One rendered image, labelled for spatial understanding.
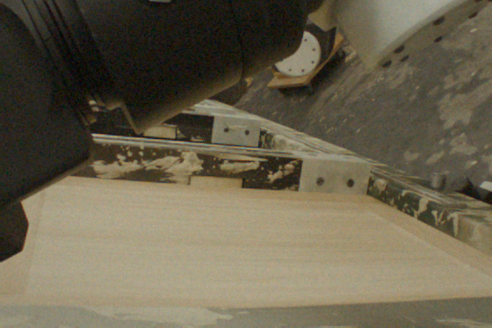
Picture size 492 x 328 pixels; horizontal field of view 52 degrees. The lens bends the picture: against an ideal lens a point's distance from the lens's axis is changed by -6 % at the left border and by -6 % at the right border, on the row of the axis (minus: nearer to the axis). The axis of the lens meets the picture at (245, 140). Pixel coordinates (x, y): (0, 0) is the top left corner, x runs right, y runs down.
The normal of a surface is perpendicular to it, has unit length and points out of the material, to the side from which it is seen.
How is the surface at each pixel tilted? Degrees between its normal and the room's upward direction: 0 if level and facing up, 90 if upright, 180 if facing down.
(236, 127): 90
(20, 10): 69
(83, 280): 50
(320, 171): 90
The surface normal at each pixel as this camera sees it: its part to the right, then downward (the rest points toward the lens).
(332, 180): 0.30, 0.16
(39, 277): 0.13, -0.98
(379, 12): -0.66, 0.28
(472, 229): -0.94, -0.08
